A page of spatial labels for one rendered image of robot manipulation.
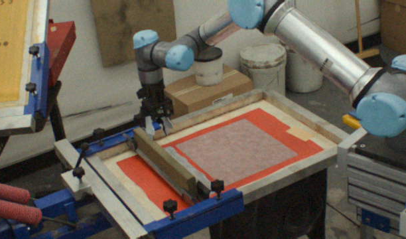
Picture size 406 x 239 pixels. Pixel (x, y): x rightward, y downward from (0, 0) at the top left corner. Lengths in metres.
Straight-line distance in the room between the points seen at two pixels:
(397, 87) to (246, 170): 0.83
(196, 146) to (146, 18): 1.92
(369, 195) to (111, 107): 2.78
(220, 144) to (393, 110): 1.01
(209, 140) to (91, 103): 1.99
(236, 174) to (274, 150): 0.19
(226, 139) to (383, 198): 0.78
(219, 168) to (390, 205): 0.67
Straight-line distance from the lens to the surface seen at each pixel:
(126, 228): 1.97
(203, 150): 2.43
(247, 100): 2.69
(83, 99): 4.36
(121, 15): 4.21
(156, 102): 2.10
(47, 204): 2.16
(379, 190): 1.89
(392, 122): 1.59
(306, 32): 1.65
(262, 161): 2.33
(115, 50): 4.26
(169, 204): 2.00
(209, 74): 4.36
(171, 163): 2.19
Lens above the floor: 2.20
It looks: 28 degrees down
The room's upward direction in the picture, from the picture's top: 8 degrees counter-clockwise
